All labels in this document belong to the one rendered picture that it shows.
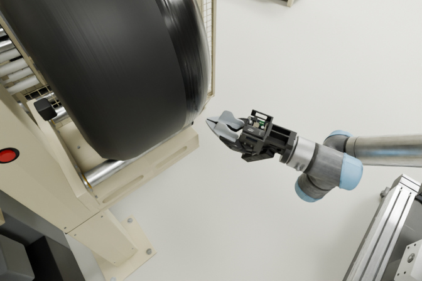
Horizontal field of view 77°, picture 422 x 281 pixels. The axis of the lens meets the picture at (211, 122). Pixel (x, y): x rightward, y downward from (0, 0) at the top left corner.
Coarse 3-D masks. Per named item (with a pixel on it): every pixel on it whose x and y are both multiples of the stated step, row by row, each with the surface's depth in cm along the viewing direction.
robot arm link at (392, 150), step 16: (336, 144) 70; (352, 144) 66; (368, 144) 63; (384, 144) 60; (400, 144) 57; (416, 144) 54; (368, 160) 63; (384, 160) 60; (400, 160) 57; (416, 160) 55
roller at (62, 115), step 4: (56, 108) 83; (60, 108) 83; (60, 112) 83; (64, 112) 83; (60, 116) 83; (64, 116) 84; (68, 116) 85; (52, 120) 84; (56, 120) 83; (60, 120) 84
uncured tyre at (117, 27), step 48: (0, 0) 37; (48, 0) 35; (96, 0) 37; (144, 0) 40; (192, 0) 47; (48, 48) 37; (96, 48) 38; (144, 48) 42; (192, 48) 47; (96, 96) 40; (144, 96) 45; (192, 96) 53; (96, 144) 49; (144, 144) 55
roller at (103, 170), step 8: (184, 128) 81; (160, 144) 78; (144, 152) 75; (112, 160) 71; (128, 160) 73; (96, 168) 70; (104, 168) 70; (112, 168) 71; (120, 168) 72; (88, 176) 68; (96, 176) 69; (104, 176) 70; (88, 184) 68; (96, 184) 70
